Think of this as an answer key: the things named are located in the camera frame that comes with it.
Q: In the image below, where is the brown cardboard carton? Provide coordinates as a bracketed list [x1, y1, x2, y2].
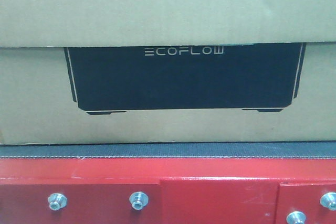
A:
[1, 0, 335, 145]

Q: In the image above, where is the frame bolt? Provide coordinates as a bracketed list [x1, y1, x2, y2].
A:
[286, 211, 306, 224]
[48, 193, 68, 211]
[129, 191, 149, 210]
[320, 192, 336, 211]

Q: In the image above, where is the red conveyor frame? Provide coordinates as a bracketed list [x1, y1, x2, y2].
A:
[1, 158, 335, 223]

